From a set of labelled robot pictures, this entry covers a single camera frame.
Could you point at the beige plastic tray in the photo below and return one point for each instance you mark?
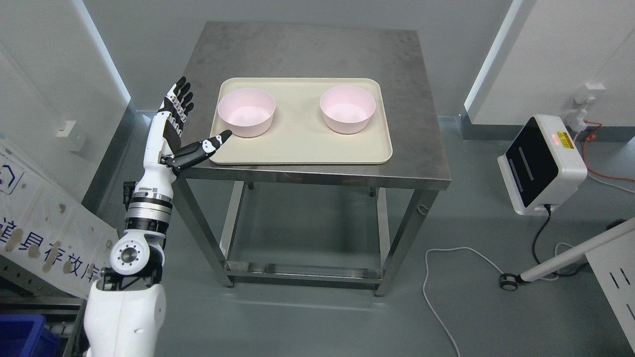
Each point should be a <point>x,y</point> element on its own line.
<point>298,134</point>

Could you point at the white perforated panel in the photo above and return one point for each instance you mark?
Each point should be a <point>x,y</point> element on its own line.
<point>613,264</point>

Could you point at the white wall switch box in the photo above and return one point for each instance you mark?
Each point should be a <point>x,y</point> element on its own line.
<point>73,137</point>

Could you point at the white wheeled stand leg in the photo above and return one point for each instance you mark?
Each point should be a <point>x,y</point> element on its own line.
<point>511,282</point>

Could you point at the blue storage bin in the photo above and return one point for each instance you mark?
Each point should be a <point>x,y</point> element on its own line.
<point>26,335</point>

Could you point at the metal shelf rack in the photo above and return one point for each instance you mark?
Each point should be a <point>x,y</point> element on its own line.
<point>23,292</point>

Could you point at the white wall socket plug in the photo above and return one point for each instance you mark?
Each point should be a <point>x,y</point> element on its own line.
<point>583,99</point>

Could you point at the white black box device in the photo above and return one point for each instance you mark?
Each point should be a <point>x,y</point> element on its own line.
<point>542,166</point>

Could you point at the white sign with text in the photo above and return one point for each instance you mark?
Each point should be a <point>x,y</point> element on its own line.
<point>49,233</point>

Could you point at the pink bowl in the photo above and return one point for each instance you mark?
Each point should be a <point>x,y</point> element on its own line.
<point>347,109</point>
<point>247,112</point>

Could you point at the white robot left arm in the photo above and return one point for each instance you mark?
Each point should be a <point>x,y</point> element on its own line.
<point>126,307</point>

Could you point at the stainless steel table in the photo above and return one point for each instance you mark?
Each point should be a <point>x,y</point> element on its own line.
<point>394,59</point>

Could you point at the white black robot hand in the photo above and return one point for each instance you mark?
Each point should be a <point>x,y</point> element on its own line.
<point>164,149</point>

